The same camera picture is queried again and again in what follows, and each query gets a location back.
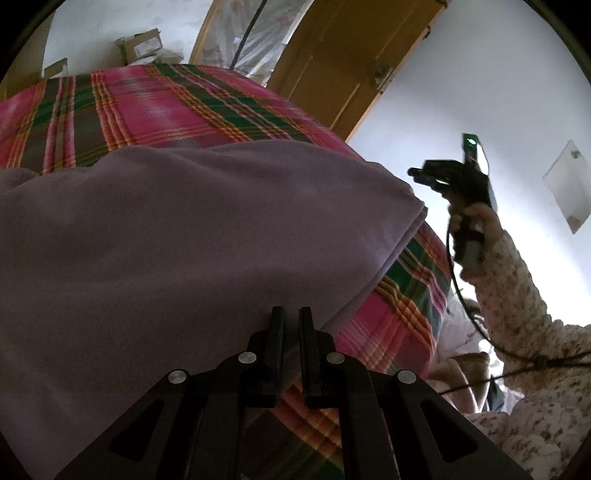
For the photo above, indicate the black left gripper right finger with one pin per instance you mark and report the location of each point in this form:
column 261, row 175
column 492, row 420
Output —
column 393, row 426

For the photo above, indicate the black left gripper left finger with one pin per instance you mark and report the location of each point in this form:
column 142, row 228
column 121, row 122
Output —
column 189, row 426

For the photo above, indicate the purple fleece sweater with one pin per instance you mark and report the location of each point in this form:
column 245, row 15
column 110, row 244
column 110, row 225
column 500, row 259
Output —
column 154, row 259

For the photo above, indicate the patterned right sleeve forearm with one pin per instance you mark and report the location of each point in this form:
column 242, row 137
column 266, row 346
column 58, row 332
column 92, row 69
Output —
column 515, row 313

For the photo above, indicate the person right hand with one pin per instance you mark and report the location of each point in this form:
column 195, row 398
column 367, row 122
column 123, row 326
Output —
column 475, row 229

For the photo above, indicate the wooden door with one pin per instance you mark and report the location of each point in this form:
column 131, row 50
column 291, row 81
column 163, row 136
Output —
column 344, row 54

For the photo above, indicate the plastic sheet doorway curtain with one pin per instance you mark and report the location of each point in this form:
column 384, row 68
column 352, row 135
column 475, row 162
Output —
column 247, row 36

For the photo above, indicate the brown cardboard box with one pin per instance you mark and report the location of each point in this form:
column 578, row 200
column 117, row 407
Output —
column 139, row 46

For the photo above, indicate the white cardboard box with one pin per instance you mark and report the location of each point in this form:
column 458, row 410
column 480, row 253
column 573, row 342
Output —
column 57, row 69

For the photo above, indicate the wooden wardrobe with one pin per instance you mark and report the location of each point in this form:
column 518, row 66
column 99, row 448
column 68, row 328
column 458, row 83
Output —
column 27, row 69

